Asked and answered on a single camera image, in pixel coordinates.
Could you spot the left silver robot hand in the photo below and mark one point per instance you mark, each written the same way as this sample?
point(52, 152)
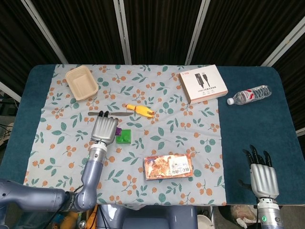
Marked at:
point(103, 130)

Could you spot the purple toy block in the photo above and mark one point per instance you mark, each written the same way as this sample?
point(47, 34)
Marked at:
point(118, 131)

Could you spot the clear plastic water bottle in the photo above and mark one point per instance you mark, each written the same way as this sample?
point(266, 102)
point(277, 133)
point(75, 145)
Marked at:
point(250, 95)

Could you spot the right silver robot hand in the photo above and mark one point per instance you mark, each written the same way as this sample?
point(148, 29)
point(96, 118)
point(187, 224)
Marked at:
point(264, 181)

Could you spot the crumpled beige bag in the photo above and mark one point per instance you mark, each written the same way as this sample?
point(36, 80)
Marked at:
point(240, 212)

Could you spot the white bucket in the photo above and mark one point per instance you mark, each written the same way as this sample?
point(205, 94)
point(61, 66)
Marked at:
point(203, 221)

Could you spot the orange snack packet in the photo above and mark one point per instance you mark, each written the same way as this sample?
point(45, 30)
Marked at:
point(166, 167)

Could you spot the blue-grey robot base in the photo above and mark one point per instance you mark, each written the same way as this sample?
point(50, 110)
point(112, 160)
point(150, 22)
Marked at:
point(147, 218)

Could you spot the white partition frame post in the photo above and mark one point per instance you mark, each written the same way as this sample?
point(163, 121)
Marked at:
point(9, 93)
point(122, 31)
point(286, 44)
point(197, 31)
point(46, 33)
point(300, 132)

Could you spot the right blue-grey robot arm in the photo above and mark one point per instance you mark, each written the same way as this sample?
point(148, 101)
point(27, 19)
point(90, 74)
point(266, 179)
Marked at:
point(269, 213)

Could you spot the green toy block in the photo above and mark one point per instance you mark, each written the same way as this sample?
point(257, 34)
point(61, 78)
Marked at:
point(125, 138)

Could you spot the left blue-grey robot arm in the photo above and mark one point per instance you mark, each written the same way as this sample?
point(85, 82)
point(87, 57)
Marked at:
point(91, 174)

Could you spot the grey table knife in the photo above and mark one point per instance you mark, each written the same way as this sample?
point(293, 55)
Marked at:
point(119, 114)

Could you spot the yellow orange tool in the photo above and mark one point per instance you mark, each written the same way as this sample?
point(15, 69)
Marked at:
point(70, 219)

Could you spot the floral patterned tablecloth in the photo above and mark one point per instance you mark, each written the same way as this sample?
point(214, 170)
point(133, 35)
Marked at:
point(166, 143)

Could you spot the beige paper food tray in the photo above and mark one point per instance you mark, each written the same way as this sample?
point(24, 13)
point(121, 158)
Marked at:
point(82, 82)

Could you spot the dark blue table cover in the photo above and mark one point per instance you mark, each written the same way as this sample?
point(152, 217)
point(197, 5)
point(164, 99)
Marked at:
point(250, 124)

